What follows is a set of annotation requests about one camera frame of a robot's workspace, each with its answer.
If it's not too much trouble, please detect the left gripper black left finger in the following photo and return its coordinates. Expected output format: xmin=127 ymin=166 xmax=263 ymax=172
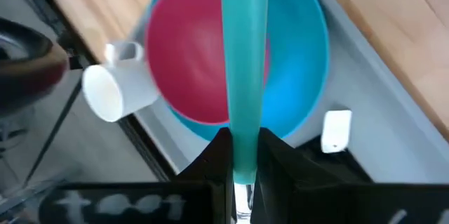
xmin=38 ymin=128 xmax=235 ymax=224

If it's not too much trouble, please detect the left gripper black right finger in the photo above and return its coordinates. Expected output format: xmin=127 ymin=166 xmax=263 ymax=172
xmin=250 ymin=127 xmax=449 ymax=224

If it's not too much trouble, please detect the white napkin tag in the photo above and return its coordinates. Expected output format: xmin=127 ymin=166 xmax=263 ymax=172
xmin=321 ymin=110 xmax=353 ymax=154

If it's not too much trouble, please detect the iridescent fork teal handle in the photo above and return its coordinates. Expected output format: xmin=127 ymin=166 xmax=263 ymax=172
xmin=220 ymin=0 xmax=270 ymax=185

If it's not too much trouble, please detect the blue plate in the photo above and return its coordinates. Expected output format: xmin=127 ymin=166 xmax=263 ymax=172
xmin=142 ymin=0 xmax=330 ymax=143

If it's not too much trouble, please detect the pink bowl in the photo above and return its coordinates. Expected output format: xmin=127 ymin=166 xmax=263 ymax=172
xmin=144 ymin=0 xmax=271 ymax=126

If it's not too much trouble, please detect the white mug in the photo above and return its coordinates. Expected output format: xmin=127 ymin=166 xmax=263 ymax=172
xmin=81 ymin=40 xmax=162 ymax=123

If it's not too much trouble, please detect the grey plastic tray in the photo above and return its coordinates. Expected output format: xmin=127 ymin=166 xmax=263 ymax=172
xmin=129 ymin=0 xmax=449 ymax=186

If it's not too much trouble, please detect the black metal table frame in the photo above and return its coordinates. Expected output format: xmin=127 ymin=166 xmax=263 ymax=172
xmin=29 ymin=0 xmax=183 ymax=183

